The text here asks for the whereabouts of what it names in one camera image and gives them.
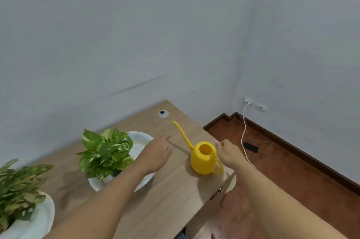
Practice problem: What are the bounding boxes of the person's right hand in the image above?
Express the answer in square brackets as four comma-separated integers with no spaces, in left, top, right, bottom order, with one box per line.
[215,139,248,170]

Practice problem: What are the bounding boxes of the person's left hand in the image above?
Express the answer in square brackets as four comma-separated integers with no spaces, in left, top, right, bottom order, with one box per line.
[134,134,173,176]

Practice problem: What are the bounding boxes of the yellow plastic watering can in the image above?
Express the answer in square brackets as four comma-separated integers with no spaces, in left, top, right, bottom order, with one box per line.
[172,120,225,176]

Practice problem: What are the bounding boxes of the pothos plant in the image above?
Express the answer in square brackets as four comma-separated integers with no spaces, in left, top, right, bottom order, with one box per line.
[76,128,135,180]

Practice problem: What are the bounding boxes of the monstera plant with holed leaves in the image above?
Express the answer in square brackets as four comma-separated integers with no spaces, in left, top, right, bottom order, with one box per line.
[0,159,54,234]

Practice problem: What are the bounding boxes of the person's left forearm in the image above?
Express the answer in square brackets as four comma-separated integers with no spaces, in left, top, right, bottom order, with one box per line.
[45,160,150,239]

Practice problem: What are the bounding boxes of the person's right forearm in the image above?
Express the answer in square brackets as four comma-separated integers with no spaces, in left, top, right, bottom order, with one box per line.
[233,160,349,239]

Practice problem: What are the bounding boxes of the black power adapter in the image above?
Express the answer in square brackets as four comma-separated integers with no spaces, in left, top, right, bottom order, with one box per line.
[243,142,259,153]

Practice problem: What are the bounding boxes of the pale round table foot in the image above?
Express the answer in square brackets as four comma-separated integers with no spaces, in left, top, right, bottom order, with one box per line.
[225,175,237,193]

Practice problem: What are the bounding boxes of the wooden table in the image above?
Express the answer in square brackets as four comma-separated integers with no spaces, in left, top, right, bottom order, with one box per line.
[27,100,236,239]

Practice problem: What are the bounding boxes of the plain white plate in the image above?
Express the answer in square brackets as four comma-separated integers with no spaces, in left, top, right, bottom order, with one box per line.
[0,191,56,239]

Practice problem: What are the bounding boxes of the white plate with brown ring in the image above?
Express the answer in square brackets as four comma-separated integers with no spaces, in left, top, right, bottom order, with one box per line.
[88,131,157,192]

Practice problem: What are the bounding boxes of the white power cable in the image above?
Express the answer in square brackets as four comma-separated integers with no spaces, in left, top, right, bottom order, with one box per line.
[241,102,252,163]

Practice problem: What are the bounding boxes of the metal table bracket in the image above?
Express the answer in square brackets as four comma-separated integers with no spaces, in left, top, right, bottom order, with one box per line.
[209,187,224,201]

